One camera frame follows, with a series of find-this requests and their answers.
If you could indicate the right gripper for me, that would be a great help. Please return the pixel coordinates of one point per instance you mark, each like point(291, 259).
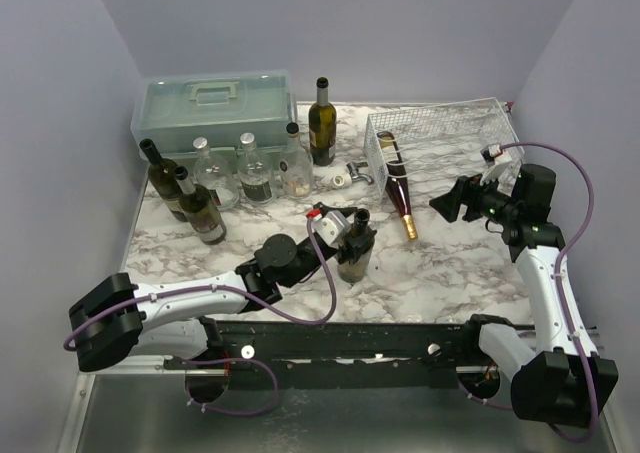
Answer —
point(466, 196)

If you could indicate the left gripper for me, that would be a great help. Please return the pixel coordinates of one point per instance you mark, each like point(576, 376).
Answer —
point(357, 243)

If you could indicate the green bottle black cap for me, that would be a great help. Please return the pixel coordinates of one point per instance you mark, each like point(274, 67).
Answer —
point(352, 267)

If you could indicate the clear glass wine bottle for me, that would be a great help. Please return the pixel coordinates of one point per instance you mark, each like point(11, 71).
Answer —
point(295, 165)

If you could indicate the clear bottle dark label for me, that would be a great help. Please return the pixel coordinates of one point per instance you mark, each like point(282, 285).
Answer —
point(255, 172)

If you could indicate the dark green brown-label wine bottle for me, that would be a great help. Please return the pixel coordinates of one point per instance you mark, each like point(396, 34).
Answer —
point(322, 119)

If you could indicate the clear bottle red cap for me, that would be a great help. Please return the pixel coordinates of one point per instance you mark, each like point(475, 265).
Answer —
point(212, 171)

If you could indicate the olive bottle silver cap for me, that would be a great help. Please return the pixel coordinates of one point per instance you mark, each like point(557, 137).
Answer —
point(198, 205)

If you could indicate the dark green bottle black neck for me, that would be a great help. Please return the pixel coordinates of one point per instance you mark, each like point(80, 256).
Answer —
point(160, 173)

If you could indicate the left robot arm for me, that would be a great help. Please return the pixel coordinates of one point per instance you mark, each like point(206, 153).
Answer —
point(118, 318)

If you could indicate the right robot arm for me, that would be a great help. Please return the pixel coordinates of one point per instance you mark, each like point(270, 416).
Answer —
point(562, 380)

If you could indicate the red bottle gold foil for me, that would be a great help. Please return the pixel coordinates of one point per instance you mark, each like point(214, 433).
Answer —
point(396, 186)

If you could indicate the white plastic pipe fitting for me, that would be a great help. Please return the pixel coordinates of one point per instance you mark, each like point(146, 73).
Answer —
point(339, 181)

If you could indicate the green plastic toolbox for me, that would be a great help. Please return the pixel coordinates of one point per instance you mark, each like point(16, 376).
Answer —
point(173, 111)

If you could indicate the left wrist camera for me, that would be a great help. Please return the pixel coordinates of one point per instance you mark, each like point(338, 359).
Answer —
point(327, 224)

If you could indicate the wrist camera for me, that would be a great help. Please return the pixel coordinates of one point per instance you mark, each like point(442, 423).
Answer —
point(497, 161)
point(327, 224)

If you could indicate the white wire wine rack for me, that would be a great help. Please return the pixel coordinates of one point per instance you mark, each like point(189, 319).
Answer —
point(440, 142)

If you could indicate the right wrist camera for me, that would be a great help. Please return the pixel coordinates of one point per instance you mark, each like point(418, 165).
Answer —
point(497, 161)

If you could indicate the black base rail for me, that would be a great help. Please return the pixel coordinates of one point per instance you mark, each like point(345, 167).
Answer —
point(348, 356)

